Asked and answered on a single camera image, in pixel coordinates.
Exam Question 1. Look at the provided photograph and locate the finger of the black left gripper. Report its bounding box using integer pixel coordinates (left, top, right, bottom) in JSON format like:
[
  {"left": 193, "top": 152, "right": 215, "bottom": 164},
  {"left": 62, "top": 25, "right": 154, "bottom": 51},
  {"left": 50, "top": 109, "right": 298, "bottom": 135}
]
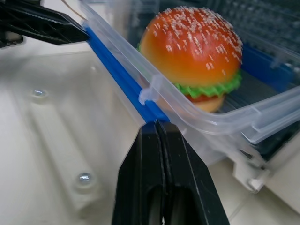
[{"left": 0, "top": 0, "right": 90, "bottom": 46}]

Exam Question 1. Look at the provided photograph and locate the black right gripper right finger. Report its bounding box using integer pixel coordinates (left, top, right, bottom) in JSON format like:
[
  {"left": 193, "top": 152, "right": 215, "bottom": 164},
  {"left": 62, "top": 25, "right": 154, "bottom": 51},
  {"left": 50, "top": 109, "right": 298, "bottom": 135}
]
[{"left": 155, "top": 120, "right": 231, "bottom": 225}]

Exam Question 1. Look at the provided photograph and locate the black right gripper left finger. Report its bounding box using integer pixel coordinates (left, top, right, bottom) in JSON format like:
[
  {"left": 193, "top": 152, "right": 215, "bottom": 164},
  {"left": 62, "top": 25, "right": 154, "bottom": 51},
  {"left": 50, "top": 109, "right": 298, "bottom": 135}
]
[{"left": 111, "top": 121, "right": 167, "bottom": 225}]

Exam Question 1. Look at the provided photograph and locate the white toaster oven door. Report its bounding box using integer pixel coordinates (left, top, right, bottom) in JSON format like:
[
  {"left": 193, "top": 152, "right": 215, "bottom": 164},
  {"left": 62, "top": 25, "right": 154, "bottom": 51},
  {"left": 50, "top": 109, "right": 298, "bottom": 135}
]
[{"left": 0, "top": 44, "right": 150, "bottom": 225}]

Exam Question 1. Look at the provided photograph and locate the clear plastic food container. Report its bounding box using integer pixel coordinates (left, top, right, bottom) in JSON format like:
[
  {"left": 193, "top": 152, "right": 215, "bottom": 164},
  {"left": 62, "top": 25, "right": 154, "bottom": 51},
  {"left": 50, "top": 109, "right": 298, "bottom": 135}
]
[{"left": 79, "top": 0, "right": 300, "bottom": 186}]

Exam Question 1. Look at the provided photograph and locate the toy hamburger with sesame bun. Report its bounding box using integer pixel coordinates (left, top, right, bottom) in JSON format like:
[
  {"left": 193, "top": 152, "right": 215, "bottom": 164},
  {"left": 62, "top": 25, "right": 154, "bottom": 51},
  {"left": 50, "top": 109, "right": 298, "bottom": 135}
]
[{"left": 137, "top": 7, "right": 243, "bottom": 113}]

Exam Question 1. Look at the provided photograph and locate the thin tan cable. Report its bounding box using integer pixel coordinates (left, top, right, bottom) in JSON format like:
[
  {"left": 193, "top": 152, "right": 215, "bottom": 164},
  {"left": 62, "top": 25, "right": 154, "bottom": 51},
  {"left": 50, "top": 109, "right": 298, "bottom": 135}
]
[{"left": 61, "top": 0, "right": 86, "bottom": 20}]

